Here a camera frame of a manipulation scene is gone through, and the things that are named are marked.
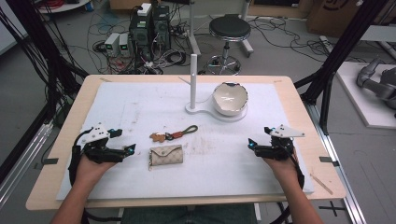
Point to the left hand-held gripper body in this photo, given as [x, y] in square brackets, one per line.
[99, 151]

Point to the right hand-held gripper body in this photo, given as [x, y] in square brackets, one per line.
[278, 151]

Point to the person's right hand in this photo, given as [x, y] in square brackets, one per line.
[285, 171]

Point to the person's left hand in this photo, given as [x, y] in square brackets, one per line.
[90, 172]

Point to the beige key pouch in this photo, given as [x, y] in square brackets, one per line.
[166, 155]

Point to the light wooden table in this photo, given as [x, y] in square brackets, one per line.
[317, 149]

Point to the black tape strip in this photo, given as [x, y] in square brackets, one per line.
[49, 161]
[328, 160]

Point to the white ceramic bowl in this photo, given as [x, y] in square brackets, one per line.
[229, 99]

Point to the thin wooden stick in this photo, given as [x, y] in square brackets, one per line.
[322, 184]

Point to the white foam mat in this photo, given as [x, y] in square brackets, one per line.
[186, 177]

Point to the black tape cross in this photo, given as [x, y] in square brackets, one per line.
[332, 208]

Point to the white stand with pole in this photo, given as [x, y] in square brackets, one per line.
[193, 84]

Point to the grey power supply unit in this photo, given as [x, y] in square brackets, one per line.
[112, 43]
[124, 43]

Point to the white floor platform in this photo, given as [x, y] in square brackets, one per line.
[361, 102]

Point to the black computer tower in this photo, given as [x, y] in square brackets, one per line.
[140, 37]
[162, 28]

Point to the black round stool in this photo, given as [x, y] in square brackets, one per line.
[229, 28]

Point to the white box on tower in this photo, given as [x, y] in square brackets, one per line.
[144, 9]

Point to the brown cardboard box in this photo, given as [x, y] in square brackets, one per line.
[336, 15]

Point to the aluminium rail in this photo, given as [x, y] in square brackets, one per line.
[339, 174]
[21, 168]

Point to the black metal frame post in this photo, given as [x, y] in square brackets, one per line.
[345, 46]
[40, 46]

